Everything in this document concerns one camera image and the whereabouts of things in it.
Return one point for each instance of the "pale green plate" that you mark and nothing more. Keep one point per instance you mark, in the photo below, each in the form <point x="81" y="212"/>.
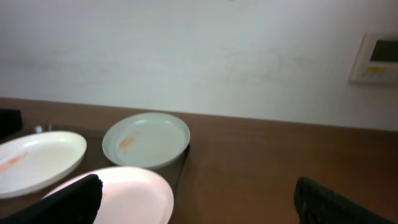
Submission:
<point x="147" y="140"/>

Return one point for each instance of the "white plate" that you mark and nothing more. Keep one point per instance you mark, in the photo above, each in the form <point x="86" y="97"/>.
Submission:
<point x="33" y="162"/>

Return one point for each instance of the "black small tray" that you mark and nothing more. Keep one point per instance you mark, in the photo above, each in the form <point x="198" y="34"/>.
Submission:
<point x="10" y="122"/>

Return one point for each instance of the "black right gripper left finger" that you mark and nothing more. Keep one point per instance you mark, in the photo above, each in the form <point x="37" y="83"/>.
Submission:
<point x="77" y="203"/>

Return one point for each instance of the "pink plate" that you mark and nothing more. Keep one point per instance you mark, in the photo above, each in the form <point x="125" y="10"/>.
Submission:
<point x="130" y="195"/>

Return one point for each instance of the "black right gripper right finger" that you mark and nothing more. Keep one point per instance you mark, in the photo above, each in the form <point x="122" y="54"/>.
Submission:
<point x="315" y="203"/>

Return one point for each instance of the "white wall control panel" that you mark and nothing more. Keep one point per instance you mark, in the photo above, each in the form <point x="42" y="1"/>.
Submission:
<point x="376" y="60"/>

